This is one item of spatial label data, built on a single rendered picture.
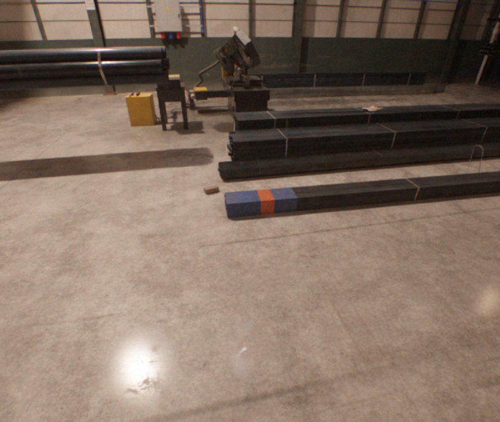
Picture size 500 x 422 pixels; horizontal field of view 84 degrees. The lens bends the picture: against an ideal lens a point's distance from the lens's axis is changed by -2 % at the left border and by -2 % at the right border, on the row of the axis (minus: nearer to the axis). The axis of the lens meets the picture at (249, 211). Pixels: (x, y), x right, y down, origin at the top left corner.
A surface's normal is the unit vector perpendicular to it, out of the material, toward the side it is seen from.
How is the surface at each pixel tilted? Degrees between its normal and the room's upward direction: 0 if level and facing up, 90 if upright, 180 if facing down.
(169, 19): 90
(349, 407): 0
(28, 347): 0
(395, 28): 90
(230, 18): 90
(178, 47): 90
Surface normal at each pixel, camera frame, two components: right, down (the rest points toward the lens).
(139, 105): 0.13, 0.52
